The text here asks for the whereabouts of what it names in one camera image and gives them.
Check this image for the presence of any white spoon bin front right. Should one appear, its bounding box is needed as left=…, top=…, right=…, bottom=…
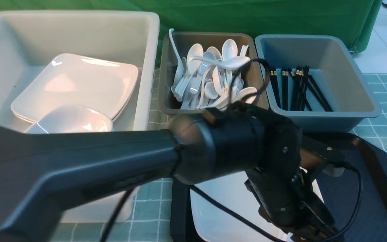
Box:
left=226, top=87, right=257, bottom=103

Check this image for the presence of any green backdrop cloth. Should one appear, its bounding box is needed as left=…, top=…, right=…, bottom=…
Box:
left=0, top=0, right=382, bottom=66

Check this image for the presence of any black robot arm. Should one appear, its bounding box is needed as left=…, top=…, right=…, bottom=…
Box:
left=0, top=102, right=335, bottom=242

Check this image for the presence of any black plastic serving tray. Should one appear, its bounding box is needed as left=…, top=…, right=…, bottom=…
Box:
left=169, top=133, right=387, bottom=242

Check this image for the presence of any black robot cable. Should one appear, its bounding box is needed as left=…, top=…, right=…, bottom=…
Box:
left=99, top=58, right=362, bottom=242

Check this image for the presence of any stack of white square plates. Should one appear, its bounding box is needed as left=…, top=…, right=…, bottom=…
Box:
left=11, top=53, right=139, bottom=123

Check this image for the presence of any white ladle spoon bin edge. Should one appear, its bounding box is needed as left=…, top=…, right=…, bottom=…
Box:
left=168, top=29, right=184, bottom=86

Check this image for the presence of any stack of white bowls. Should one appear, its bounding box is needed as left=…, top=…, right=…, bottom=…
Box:
left=24, top=105, right=114, bottom=134

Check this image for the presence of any top white spoon in bin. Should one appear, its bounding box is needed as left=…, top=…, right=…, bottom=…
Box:
left=187, top=56, right=251, bottom=70

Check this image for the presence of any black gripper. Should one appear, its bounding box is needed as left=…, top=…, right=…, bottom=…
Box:
left=245, top=169, right=337, bottom=239

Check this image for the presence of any white square rice plate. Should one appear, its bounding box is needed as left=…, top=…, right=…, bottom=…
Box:
left=189, top=171, right=325, bottom=242

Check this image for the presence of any blue-grey plastic chopstick bin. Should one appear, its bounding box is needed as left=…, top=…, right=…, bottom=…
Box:
left=255, top=34, right=382, bottom=133

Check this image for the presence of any large white plastic tub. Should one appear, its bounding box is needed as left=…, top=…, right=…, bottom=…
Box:
left=0, top=10, right=161, bottom=223

